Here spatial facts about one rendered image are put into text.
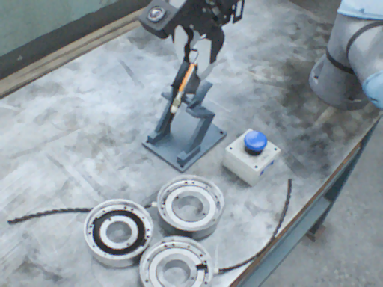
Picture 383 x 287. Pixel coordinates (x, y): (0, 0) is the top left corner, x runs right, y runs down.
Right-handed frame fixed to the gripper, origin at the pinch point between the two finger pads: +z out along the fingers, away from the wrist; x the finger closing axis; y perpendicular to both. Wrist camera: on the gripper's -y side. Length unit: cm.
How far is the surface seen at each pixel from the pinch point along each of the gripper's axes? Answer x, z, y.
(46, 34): 146, 85, 55
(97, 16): 144, 89, 90
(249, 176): -14.7, 13.6, -0.8
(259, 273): -20, 72, 14
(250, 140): -12.2, 8.5, 1.7
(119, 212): -4.3, 13.0, -21.1
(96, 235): -4.8, 13.1, -26.5
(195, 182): -9.2, 13.0, -8.5
